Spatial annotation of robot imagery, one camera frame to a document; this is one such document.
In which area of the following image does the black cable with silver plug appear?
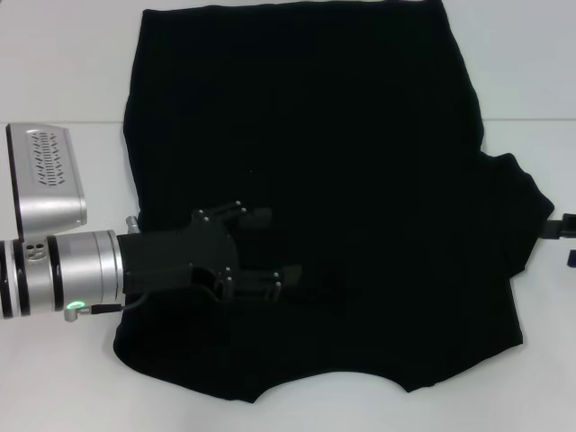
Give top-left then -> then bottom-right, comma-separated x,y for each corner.
64,290 -> 152,323

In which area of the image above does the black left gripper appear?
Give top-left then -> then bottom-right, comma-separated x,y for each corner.
116,200 -> 305,302

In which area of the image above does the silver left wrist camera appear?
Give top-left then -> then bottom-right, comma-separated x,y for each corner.
4,121 -> 89,239

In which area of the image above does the black t-shirt with white print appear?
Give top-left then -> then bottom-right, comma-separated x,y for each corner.
112,0 -> 555,393

